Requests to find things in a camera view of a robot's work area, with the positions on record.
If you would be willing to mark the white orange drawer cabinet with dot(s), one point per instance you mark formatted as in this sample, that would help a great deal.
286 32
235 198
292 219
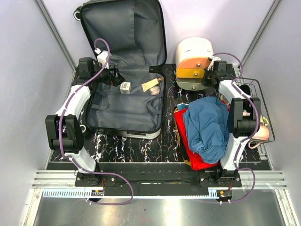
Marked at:
192 58

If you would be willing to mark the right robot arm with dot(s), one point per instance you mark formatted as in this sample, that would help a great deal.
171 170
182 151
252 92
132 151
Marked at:
229 163

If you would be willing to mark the round cosmetic jar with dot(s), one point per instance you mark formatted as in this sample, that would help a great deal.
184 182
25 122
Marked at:
154 90

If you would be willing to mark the blue cloth garment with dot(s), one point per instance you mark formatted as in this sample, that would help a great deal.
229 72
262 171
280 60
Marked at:
206 129

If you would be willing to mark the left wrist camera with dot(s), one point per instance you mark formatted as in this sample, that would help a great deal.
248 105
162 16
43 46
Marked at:
102 57

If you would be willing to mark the red cloth garment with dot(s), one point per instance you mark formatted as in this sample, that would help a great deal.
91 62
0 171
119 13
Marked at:
196 161

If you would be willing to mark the teal cream cartoon towel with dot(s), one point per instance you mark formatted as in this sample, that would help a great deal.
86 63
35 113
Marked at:
182 106

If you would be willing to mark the pink patterned mug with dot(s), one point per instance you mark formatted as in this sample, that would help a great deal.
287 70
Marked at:
245 113

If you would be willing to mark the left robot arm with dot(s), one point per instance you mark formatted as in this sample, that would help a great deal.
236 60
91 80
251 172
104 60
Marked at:
64 131

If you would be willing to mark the black wire dish rack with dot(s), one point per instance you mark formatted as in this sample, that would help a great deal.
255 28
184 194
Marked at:
258 94

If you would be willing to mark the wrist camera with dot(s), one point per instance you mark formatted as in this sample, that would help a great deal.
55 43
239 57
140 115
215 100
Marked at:
212 59
102 57

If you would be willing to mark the beige cosmetic bottle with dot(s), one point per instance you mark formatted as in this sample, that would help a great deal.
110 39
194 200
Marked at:
152 83

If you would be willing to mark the yellow green mug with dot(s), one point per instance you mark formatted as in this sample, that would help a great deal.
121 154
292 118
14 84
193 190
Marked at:
264 121

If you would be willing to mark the small white barcode box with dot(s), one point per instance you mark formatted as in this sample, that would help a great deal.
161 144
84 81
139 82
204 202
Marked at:
125 88

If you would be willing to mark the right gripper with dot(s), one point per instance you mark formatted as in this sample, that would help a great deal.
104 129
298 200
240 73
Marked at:
204 81

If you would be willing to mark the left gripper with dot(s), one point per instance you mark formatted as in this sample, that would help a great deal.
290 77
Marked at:
116 80

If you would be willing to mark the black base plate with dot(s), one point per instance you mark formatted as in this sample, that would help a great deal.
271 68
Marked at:
144 180

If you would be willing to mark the white black space suitcase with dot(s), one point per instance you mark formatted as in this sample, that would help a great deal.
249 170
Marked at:
133 31

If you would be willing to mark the plain pink mug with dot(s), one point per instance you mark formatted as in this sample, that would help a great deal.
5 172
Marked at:
259 138

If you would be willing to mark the black marble mat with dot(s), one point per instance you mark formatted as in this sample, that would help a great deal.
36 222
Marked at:
163 148

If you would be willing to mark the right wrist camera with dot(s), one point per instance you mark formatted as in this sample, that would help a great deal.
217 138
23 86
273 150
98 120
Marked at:
212 59

